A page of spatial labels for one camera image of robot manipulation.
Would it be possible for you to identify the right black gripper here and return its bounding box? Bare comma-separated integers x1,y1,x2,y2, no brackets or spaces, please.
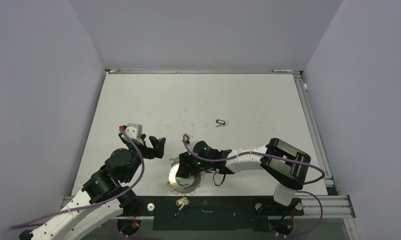
178,149,214,177

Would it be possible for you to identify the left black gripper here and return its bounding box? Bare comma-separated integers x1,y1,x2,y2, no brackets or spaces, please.
123,133,165,183

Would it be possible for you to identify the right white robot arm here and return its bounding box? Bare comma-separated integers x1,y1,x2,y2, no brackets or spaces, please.
176,138,311,214

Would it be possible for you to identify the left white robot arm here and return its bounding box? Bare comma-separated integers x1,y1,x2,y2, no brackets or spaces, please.
18,130,166,240

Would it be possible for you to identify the black key tag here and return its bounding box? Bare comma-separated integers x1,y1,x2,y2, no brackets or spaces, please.
215,119,228,127

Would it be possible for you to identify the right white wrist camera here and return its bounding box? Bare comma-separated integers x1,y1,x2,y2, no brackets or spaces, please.
184,134,192,144

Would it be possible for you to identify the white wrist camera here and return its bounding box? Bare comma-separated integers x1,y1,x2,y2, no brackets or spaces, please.
118,123,143,140
184,134,192,144

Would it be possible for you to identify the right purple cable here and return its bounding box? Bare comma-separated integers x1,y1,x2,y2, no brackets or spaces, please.
181,133,327,239

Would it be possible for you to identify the purple cable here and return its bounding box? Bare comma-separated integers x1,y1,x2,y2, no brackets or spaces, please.
181,133,327,239
10,127,146,240

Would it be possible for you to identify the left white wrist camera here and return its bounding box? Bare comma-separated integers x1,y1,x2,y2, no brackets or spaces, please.
118,123,143,140

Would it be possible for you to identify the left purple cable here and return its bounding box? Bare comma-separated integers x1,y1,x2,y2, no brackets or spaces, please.
10,127,146,240

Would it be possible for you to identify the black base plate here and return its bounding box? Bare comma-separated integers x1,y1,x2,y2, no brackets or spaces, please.
116,196,304,235

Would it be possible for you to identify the marker pen at wall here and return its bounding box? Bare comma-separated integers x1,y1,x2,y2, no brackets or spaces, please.
272,69,295,73

